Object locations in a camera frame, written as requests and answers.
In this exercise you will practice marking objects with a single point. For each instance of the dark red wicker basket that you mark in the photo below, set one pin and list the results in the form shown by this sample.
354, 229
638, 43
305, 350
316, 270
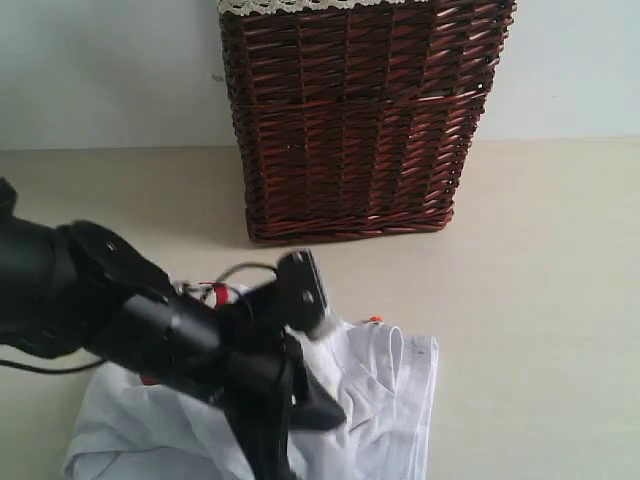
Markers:
356, 125

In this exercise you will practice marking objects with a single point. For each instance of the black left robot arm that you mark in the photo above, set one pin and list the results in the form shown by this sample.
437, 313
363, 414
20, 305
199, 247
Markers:
80, 286

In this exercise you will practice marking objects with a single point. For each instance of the white t-shirt red lettering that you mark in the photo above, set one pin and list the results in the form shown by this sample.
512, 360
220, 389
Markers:
129, 427

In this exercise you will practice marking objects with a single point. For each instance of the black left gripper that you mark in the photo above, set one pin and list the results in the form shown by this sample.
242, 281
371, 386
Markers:
268, 391

